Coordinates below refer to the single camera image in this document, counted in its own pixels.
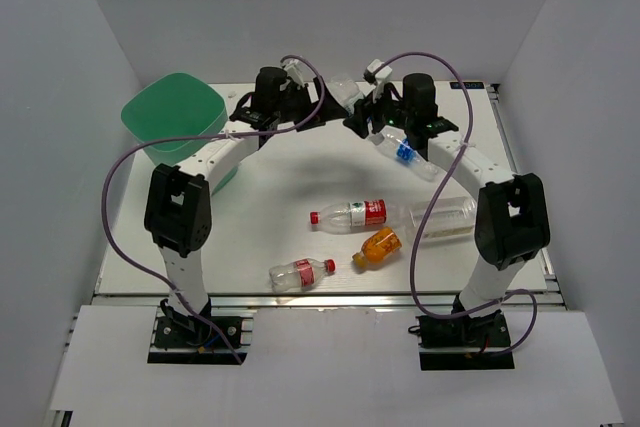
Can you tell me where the small red label bottle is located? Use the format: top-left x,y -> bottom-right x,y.
269,258 -> 336,293

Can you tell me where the green blue label bottle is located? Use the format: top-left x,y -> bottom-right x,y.
327,75 -> 364,115

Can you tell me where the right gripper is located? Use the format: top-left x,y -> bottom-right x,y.
341,81 -> 412,141

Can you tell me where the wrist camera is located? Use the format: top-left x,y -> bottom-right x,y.
364,59 -> 393,101
281,58 -> 306,88

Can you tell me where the large clear bottle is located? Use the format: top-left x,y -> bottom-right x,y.
401,197 -> 477,242

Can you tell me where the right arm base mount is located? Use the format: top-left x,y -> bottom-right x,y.
407,311 -> 515,372

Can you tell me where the clear bottle blue label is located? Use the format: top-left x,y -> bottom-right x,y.
367,131 -> 438,182

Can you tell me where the purple cable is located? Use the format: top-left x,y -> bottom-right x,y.
367,51 -> 539,362
102,54 -> 327,364

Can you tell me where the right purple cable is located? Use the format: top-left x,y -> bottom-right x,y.
367,51 -> 539,362

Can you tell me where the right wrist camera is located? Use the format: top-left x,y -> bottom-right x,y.
364,59 -> 393,101

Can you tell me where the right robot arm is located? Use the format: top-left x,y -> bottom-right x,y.
343,73 -> 550,346

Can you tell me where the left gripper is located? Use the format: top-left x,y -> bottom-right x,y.
274,77 -> 349,133

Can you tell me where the green plastic bin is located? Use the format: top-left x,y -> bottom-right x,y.
121,73 -> 237,192

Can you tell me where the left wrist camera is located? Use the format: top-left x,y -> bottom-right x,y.
281,58 -> 306,88

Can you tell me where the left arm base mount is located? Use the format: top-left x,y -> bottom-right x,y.
147,311 -> 253,366

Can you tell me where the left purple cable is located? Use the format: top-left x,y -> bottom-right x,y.
102,54 -> 327,364

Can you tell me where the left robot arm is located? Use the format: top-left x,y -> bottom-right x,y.
144,57 -> 361,346

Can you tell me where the orange juice bottle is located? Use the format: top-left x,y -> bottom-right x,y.
352,227 -> 402,270

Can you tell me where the large red label bottle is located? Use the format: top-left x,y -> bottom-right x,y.
309,199 -> 403,235

